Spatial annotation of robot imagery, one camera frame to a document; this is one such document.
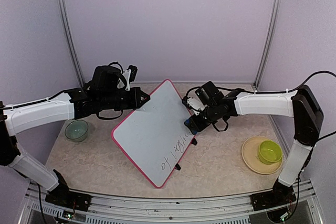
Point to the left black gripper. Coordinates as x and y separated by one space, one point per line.
135 103

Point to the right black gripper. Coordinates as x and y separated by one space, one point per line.
199 126

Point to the blue whiteboard eraser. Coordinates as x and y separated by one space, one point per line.
189 125

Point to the pink framed whiteboard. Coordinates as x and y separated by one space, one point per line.
154 137

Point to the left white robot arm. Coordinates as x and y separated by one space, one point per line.
109 89

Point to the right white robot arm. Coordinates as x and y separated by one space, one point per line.
212 105

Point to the right black board stand foot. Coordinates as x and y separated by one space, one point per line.
194 141

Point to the black board stand foot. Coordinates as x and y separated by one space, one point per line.
177 167
194 141

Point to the left black board stand foot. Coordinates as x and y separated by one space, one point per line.
177 167

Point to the beige round plate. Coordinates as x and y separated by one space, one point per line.
250 157

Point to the lime green bowl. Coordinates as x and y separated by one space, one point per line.
269 152

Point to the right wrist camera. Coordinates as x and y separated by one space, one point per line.
194 105

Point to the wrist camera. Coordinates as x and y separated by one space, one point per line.
126 77
194 105

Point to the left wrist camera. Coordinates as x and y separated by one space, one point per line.
126 77

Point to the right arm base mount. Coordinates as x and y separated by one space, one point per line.
279 195

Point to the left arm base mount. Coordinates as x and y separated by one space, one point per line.
63 196

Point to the left aluminium frame post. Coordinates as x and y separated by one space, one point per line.
70 42

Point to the aluminium frame post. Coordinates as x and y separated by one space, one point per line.
268 42
70 42

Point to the right aluminium frame post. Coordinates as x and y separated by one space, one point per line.
268 42

